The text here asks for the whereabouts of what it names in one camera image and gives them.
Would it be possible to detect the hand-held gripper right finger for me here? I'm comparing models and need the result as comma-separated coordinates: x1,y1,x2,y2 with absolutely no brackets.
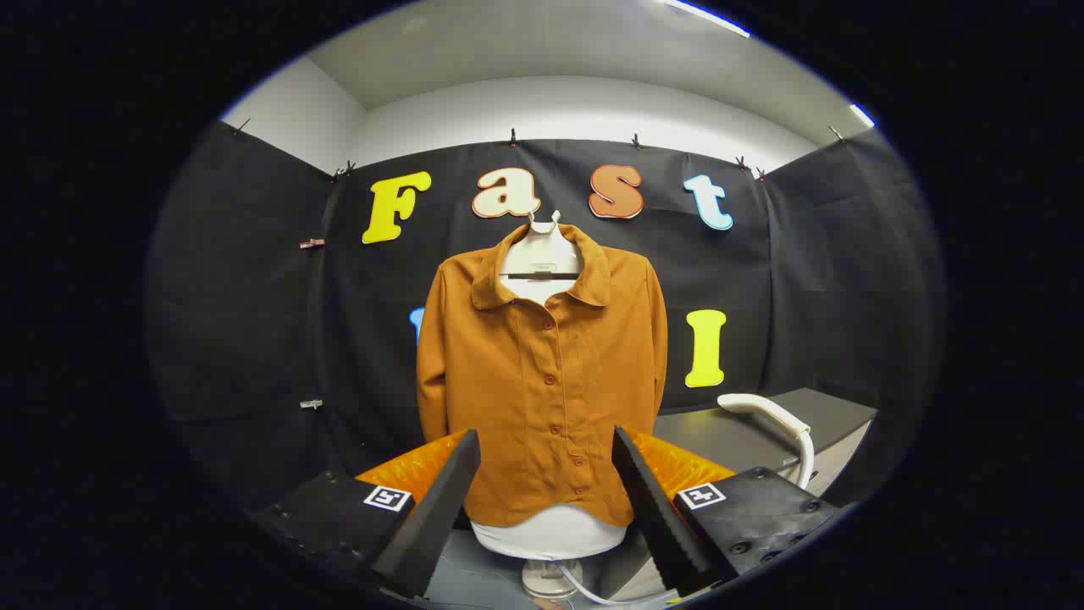
611,425,849,597

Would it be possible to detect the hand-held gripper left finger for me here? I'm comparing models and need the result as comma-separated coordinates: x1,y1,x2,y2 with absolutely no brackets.
246,428,482,599

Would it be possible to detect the orange-brown button shirt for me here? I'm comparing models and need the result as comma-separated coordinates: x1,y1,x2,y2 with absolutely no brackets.
415,222,669,528

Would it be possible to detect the white mannequin torso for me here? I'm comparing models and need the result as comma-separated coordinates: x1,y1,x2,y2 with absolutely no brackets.
470,210,632,561

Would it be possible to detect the white mannequin stand base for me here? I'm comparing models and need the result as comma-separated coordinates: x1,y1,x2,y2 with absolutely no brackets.
522,558,585,599

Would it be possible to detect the row of black clips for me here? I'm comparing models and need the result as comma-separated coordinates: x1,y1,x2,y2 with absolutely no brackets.
233,119,848,183

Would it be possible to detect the white cable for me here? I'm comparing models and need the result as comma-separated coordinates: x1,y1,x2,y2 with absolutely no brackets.
555,563,678,607

